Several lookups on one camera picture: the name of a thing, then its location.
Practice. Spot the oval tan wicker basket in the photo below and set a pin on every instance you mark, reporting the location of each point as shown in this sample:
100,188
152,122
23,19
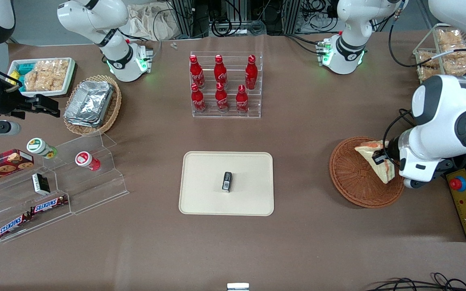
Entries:
113,109

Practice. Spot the teal snack box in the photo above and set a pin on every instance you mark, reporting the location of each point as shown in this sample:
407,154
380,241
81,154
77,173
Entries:
24,68

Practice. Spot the red cola bottle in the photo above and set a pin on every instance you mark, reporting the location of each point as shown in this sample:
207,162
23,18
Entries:
251,74
220,72
221,99
196,74
242,101
198,101

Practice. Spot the yellow snack pack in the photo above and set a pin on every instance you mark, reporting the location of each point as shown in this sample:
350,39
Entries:
13,77

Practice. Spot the Snickers bar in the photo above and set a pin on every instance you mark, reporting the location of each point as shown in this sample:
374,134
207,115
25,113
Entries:
49,205
12,225

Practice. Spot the aluminium foil tray stack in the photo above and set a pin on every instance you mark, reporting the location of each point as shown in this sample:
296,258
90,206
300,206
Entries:
89,103

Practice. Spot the small clear plastic piece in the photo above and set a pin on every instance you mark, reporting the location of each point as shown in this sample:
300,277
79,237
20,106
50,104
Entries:
173,45

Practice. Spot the small white device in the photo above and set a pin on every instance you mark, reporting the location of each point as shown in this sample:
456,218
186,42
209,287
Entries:
238,287

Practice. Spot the green lidded cup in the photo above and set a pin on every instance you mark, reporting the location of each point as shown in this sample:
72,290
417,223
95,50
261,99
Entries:
39,146

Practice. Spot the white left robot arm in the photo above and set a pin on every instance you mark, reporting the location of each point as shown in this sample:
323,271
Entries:
447,105

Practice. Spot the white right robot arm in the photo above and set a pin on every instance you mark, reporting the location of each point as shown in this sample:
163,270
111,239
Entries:
119,60

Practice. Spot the red cookie box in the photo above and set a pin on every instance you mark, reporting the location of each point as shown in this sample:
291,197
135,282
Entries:
2,165

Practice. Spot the round brown wicker basket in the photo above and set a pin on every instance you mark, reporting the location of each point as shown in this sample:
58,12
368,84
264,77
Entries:
354,182

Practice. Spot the clear acrylic step shelf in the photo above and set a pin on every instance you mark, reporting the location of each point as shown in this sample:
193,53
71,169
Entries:
95,190

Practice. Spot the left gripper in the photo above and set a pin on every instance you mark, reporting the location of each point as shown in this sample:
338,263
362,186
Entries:
390,151

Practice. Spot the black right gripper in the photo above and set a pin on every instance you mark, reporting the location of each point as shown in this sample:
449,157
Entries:
9,103

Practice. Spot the triangle sandwich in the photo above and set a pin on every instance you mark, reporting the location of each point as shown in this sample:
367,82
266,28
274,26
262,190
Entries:
368,155

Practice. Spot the clear acrylic bottle rack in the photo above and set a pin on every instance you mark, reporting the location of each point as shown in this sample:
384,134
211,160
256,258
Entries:
231,113

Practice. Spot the cream plastic tray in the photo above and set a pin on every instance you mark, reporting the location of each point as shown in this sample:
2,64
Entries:
204,182

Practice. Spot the small black white box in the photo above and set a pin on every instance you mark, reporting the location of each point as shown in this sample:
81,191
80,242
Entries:
41,184

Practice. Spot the red emergency stop button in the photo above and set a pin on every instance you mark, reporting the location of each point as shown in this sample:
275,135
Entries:
458,183

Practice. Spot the white plastic snack container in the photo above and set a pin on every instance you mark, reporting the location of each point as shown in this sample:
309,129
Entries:
14,91

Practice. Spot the white cloth bag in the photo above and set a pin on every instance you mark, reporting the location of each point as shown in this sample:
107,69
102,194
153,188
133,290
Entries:
152,22

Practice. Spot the red lidded cup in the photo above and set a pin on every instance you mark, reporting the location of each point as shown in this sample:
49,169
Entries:
85,159

